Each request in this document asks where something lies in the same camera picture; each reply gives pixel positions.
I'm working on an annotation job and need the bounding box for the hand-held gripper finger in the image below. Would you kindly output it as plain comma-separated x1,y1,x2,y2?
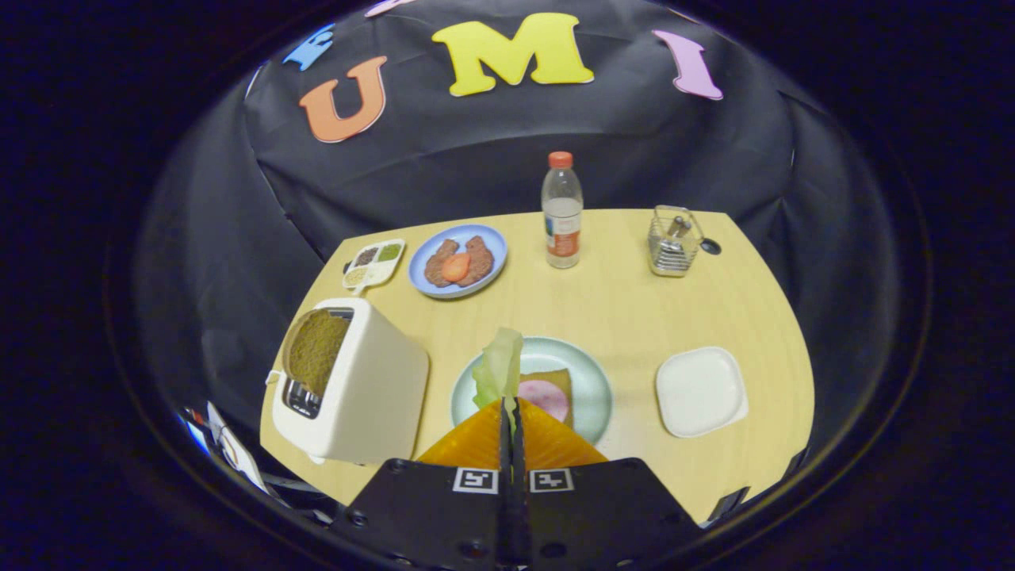
511,397,707,571
329,399,516,571

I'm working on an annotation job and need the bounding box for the green lettuce leaf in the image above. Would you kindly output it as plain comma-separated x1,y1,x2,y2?
473,328,525,433

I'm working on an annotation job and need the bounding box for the brown toast slice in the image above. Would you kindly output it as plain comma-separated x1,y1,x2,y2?
285,308,350,397

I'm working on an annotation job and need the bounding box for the pink ham slice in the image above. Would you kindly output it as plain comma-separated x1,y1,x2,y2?
518,380,569,423

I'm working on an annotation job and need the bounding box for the bread slice on plate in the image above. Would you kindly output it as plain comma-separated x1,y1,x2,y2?
517,369,575,429

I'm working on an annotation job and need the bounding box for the pale green round plate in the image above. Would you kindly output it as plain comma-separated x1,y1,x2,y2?
450,336,614,446

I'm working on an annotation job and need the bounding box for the white toaster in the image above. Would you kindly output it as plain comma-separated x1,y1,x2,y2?
266,297,430,466

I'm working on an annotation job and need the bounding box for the small black block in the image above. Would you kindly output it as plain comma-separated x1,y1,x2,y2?
704,486,751,526

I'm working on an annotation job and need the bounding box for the white square plate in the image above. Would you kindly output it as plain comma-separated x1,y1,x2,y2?
655,347,749,439

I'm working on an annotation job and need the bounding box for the brown meat patty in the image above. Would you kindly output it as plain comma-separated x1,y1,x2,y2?
462,236,496,286
424,239,461,288

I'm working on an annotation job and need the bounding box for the blue round plate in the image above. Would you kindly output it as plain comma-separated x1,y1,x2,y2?
408,224,508,299

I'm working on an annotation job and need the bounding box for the white paper sheet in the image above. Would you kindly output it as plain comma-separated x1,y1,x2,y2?
205,400,270,494

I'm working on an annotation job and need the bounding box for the white divided seasoning tray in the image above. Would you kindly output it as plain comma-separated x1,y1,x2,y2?
342,239,406,296

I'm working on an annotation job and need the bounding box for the clear bottle with red cap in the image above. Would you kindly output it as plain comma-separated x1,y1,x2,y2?
542,151,584,270

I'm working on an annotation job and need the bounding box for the black backdrop cloth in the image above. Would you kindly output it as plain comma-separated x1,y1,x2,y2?
135,0,881,445

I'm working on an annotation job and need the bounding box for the metal wire basket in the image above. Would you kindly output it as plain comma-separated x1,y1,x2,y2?
648,205,705,278

